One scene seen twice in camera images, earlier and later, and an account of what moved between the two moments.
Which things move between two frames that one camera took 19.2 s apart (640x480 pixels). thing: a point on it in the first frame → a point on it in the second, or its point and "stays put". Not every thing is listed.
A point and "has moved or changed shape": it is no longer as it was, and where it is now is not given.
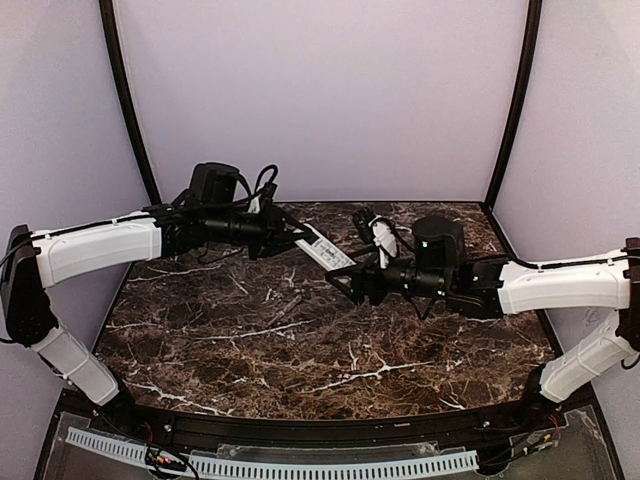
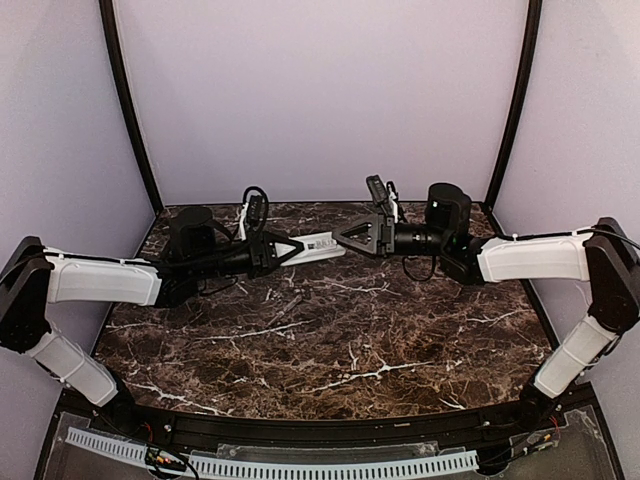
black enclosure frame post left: (152, 187) stays put
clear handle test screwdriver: (286, 308) stays put
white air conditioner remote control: (325, 252) has moved or changed shape
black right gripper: (363, 282) → (385, 235)
